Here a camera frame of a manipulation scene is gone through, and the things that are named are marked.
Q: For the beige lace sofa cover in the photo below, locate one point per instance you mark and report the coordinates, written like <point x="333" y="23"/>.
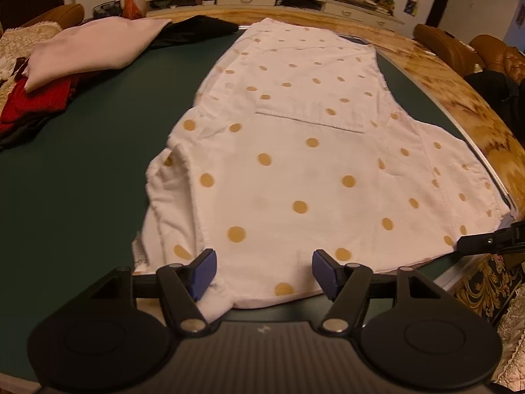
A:
<point x="18" y="44"/>

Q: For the black garment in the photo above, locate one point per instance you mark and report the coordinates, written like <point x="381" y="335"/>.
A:
<point x="194" y="30"/>

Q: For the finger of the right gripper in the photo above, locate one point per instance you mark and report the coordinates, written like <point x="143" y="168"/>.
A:
<point x="503" y="241"/>

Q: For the brown leather armchair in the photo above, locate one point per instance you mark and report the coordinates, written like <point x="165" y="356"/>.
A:
<point x="460" y="57"/>

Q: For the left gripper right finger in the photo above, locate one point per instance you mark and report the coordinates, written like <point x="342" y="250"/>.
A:
<point x="347" y="287"/>

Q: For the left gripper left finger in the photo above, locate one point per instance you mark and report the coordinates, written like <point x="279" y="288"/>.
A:
<point x="180" y="287"/>

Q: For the white polka dot garment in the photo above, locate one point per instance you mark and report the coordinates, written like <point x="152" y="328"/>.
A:
<point x="295" y="144"/>

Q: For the pink garment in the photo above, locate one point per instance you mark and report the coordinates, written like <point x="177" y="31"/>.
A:
<point x="109" y="43"/>

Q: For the red garment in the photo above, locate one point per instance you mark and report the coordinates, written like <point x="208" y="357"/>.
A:
<point x="23" y="107"/>

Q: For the white TV cabinet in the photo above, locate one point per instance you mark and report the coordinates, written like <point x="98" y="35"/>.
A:
<point x="347" y="10"/>

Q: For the orange plastic bag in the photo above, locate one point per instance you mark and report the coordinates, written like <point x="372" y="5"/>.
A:
<point x="131" y="11"/>

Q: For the brown leather sofa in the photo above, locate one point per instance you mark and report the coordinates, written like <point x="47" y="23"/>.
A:
<point x="500" y="57"/>

